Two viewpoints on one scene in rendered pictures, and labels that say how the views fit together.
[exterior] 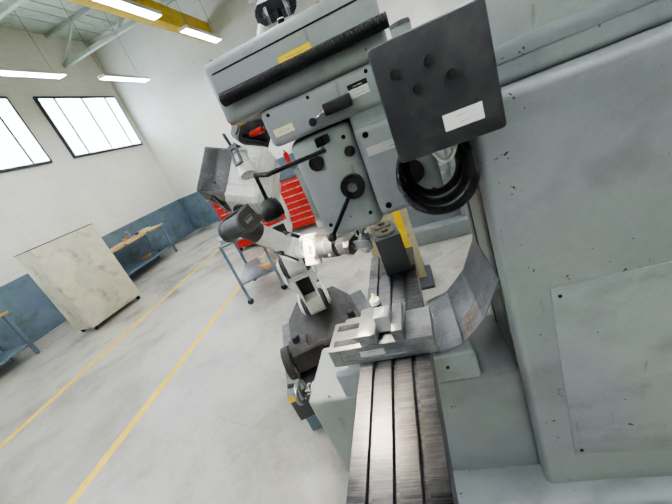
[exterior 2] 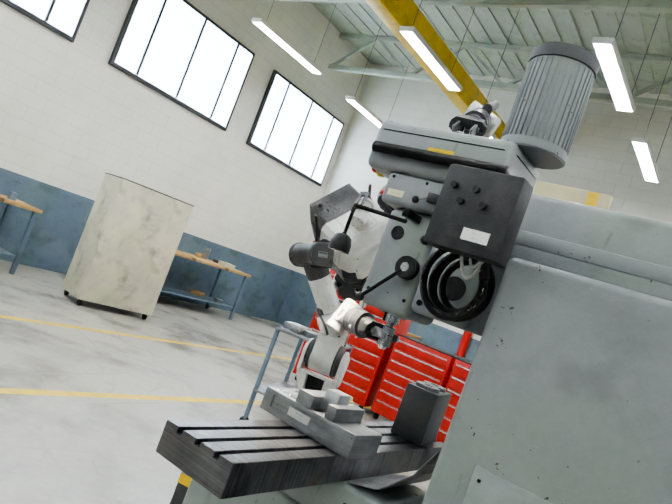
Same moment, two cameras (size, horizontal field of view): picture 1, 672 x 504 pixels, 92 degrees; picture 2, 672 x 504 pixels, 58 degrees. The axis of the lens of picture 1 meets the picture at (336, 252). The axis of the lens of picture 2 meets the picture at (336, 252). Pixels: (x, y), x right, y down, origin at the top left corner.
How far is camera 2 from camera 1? 102 cm
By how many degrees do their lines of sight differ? 29
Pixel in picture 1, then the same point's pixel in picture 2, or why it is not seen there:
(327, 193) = (386, 260)
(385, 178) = not seen: hidden behind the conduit
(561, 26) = (623, 261)
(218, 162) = (346, 200)
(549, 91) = (564, 283)
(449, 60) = (487, 198)
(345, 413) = not seen: hidden behind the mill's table
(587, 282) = (508, 484)
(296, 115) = (411, 189)
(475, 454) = not seen: outside the picture
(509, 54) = (577, 254)
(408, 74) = (462, 190)
